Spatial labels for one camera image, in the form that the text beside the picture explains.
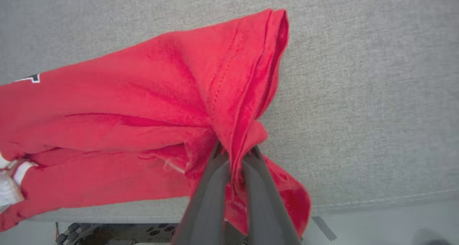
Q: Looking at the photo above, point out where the grey fabric sofa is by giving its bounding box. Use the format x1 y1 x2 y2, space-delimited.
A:
0 0 459 223

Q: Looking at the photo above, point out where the red t-shirt with white sleeves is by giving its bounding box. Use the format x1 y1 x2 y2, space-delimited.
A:
0 9 312 235

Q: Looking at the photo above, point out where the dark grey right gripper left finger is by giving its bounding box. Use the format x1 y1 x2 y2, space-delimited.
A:
171 140 231 245

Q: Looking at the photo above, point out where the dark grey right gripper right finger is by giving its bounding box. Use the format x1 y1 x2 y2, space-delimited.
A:
241 146 301 245

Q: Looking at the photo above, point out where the grey tape strip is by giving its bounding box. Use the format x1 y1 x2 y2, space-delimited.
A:
311 216 338 242

